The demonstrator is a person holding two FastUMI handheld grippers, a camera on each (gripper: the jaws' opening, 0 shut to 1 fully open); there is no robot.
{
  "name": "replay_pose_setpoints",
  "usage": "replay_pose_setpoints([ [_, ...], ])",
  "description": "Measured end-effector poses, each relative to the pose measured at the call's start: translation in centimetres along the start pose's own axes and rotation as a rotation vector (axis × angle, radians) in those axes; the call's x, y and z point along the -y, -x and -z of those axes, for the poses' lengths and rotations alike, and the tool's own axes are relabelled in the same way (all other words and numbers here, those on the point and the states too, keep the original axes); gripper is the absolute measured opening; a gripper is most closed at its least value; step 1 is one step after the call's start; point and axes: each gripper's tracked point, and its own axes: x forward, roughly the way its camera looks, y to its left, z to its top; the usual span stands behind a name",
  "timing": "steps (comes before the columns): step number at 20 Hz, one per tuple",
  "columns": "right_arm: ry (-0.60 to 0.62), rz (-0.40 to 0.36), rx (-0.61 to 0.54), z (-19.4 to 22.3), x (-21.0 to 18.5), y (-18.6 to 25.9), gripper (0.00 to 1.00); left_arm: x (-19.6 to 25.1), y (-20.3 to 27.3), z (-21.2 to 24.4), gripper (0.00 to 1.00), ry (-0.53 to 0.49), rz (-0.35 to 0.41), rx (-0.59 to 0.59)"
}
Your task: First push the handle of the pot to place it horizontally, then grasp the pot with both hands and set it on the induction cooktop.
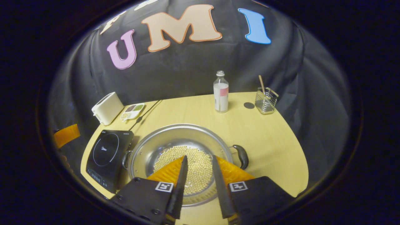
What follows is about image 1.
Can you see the white toaster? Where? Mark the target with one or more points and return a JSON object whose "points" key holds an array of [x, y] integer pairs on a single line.
{"points": [[107, 108]]}

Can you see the black induction cooktop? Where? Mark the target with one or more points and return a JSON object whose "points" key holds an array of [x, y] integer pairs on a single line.
{"points": [[106, 156]]}

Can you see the white divided dish of beans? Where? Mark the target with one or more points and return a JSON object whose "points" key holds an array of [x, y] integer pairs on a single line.
{"points": [[132, 111]]}

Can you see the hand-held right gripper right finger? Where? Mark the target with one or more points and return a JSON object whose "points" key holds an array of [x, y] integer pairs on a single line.
{"points": [[222, 193]]}

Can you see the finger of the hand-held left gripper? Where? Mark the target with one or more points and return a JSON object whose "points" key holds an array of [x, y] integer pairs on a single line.
{"points": [[66, 136]]}

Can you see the pile of yellow soybeans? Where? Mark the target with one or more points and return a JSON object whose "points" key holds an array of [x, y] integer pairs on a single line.
{"points": [[198, 162]]}

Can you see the wooden stick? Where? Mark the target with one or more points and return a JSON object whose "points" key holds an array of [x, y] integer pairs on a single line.
{"points": [[261, 83]]}

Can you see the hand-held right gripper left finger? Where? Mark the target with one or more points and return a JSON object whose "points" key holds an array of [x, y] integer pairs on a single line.
{"points": [[179, 193]]}

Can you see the small dark round disc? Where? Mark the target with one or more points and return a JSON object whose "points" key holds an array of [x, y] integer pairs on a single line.
{"points": [[249, 105]]}

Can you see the clear bottle pink white label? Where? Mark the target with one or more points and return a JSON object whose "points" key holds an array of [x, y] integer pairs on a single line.
{"points": [[221, 97]]}

